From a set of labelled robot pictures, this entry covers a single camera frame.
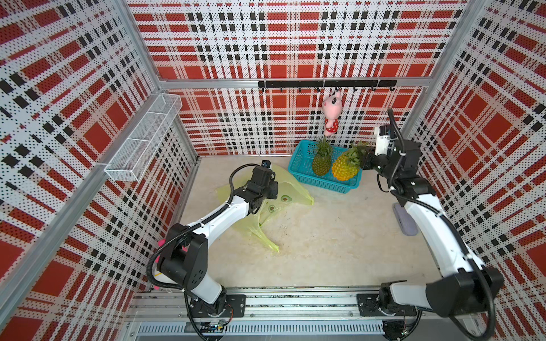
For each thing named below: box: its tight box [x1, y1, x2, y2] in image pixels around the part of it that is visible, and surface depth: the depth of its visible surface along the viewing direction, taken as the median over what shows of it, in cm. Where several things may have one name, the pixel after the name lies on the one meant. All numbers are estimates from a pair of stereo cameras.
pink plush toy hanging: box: [322, 89, 343, 138], surface depth 96 cm
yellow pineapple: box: [332, 140, 367, 182], surface depth 81 cm
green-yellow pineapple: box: [312, 136, 333, 177], surface depth 106 cm
